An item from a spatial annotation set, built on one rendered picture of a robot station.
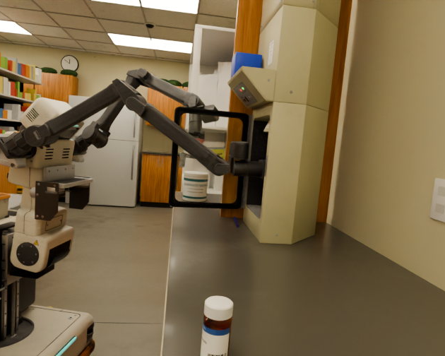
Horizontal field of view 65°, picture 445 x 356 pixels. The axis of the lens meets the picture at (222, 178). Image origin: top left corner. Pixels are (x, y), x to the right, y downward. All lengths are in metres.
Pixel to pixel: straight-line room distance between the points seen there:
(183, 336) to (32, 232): 1.15
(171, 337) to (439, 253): 0.77
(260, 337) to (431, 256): 0.65
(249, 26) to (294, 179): 0.71
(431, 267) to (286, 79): 0.70
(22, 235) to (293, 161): 1.17
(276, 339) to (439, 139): 0.75
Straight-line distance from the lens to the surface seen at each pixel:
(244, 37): 1.56
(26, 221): 1.69
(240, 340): 0.65
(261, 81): 1.16
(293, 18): 1.23
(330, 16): 1.37
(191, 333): 0.65
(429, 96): 1.22
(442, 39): 1.24
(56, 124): 1.42
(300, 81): 1.19
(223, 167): 1.25
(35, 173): 1.67
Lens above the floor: 1.27
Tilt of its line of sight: 6 degrees down
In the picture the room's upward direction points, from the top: 5 degrees clockwise
